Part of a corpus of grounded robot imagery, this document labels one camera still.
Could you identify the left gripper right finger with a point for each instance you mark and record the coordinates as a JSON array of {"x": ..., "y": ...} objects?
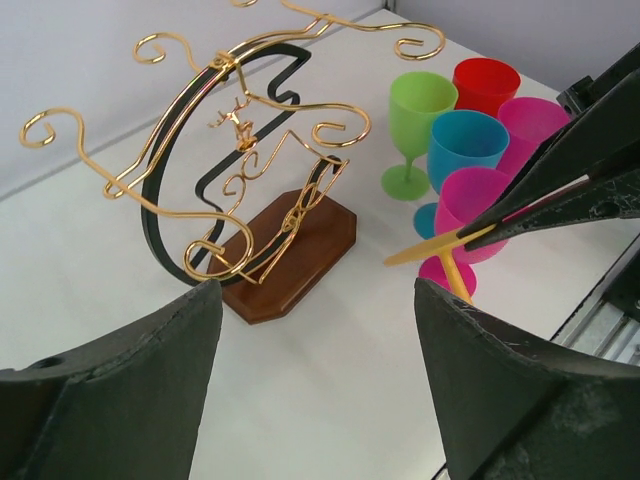
[{"x": 511, "y": 405}]

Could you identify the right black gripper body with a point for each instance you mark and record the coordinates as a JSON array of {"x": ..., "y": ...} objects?
[{"x": 585, "y": 92}]

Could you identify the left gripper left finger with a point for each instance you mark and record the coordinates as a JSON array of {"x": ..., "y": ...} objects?
[{"x": 127, "y": 405}]

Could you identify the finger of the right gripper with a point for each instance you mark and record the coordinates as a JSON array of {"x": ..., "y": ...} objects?
[
  {"x": 605, "y": 199},
  {"x": 601, "y": 142}
]

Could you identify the pink plastic wine glass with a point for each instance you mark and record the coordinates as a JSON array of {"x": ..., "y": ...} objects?
[
  {"x": 529, "y": 121},
  {"x": 464, "y": 195}
]

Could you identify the orange plastic wine glass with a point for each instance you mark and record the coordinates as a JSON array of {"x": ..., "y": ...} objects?
[{"x": 441, "y": 246}]

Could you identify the red plastic wine glass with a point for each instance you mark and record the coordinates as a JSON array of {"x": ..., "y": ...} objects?
[{"x": 484, "y": 84}]

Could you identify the blue plastic wine glass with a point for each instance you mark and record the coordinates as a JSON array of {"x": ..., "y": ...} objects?
[{"x": 461, "y": 139}]

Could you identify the green plastic wine glass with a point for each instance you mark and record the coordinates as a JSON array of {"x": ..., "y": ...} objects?
[{"x": 416, "y": 100}]

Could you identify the gold wire wine glass rack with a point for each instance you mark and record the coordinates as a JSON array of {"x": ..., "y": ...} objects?
[{"x": 265, "y": 266}]

